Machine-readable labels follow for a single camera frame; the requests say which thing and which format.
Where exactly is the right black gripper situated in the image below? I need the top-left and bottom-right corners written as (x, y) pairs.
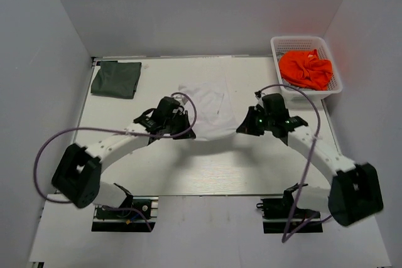
top-left (237, 106), bottom-right (274, 137)

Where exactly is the white t-shirt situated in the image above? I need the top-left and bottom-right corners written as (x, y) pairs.
top-left (178, 80), bottom-right (238, 141)

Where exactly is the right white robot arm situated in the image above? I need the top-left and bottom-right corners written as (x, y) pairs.
top-left (237, 93), bottom-right (384, 227)

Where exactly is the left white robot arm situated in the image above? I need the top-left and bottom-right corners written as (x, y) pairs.
top-left (52, 97), bottom-right (196, 217)

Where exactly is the grey t-shirt in basket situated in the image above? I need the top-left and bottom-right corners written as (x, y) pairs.
top-left (282, 79), bottom-right (313, 92)

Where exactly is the orange t-shirt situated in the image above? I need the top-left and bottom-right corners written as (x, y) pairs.
top-left (278, 49), bottom-right (333, 90)

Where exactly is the folded dark green t-shirt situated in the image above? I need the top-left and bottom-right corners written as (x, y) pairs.
top-left (90, 61), bottom-right (142, 99)

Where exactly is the white plastic basket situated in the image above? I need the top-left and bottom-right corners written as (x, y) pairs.
top-left (271, 36), bottom-right (342, 100)

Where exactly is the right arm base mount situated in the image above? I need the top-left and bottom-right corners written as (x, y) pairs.
top-left (256, 198), bottom-right (323, 234)

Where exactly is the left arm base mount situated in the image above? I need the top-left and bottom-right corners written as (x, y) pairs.
top-left (91, 196), bottom-right (159, 233)

